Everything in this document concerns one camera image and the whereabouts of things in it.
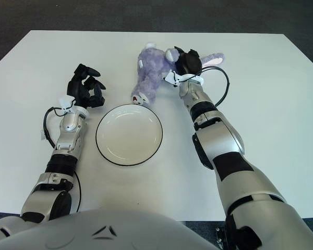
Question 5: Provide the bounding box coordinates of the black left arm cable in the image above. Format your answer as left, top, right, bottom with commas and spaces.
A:
43, 106, 82, 213

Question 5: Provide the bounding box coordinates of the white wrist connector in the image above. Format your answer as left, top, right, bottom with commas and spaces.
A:
163, 72, 182, 88
59, 95, 76, 110

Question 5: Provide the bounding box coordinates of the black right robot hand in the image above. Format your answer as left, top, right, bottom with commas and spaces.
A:
173, 46, 202, 76

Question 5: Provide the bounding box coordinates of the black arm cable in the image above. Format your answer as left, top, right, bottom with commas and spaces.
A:
43, 106, 82, 213
198, 66, 230, 107

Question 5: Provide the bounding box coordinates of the white left wrist connector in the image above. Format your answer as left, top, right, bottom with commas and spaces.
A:
59, 95, 76, 110

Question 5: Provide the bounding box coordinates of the white right wrist connector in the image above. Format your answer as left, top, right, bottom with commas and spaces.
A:
163, 72, 182, 88

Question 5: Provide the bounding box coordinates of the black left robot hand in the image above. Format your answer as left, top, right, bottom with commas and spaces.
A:
67, 63, 107, 109

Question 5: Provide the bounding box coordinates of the white plate with black rim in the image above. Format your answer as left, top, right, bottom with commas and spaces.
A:
95, 104, 164, 167

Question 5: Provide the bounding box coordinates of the purple plush bunny doll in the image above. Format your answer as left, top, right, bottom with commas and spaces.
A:
131, 41, 226, 106

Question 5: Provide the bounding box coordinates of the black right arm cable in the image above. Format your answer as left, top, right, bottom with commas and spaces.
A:
198, 66, 230, 107

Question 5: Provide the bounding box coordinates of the grey robot torso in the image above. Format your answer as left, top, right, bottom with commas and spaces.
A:
0, 208, 220, 250

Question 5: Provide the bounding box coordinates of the black metal bracket with screws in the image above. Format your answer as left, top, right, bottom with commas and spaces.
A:
215, 227, 228, 250

